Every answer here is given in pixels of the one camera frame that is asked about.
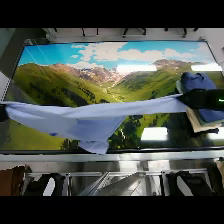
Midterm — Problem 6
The light blue shirt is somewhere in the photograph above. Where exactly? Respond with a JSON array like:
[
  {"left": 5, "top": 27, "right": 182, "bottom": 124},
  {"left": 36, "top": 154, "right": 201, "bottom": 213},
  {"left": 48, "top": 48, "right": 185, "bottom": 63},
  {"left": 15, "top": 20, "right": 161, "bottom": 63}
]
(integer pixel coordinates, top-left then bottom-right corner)
[{"left": 2, "top": 93, "right": 188, "bottom": 155}]

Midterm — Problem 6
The beige folded garment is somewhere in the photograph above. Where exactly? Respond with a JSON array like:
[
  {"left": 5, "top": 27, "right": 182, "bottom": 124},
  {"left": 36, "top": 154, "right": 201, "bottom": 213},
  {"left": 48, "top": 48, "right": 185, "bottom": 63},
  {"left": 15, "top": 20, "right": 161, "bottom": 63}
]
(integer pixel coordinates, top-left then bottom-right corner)
[{"left": 184, "top": 106, "right": 224, "bottom": 134}]

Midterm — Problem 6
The dark blue folded garment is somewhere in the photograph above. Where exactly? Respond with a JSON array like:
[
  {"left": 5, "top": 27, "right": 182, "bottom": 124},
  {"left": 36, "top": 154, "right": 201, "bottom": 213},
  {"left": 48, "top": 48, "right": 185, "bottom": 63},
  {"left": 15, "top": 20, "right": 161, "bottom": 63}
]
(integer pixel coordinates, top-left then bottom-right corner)
[{"left": 179, "top": 71, "right": 224, "bottom": 124}]

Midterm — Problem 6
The brown garment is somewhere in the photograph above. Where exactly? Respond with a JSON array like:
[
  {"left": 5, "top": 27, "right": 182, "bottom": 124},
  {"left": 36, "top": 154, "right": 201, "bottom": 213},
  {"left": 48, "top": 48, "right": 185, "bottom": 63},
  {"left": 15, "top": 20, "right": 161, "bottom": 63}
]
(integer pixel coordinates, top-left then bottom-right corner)
[{"left": 0, "top": 165, "right": 27, "bottom": 197}]

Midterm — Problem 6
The silver frame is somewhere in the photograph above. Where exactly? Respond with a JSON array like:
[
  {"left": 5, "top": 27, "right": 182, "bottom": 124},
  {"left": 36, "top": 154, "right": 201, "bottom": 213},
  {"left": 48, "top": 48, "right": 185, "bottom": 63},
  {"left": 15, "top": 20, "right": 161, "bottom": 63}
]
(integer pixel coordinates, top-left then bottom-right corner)
[{"left": 0, "top": 150, "right": 224, "bottom": 197}]

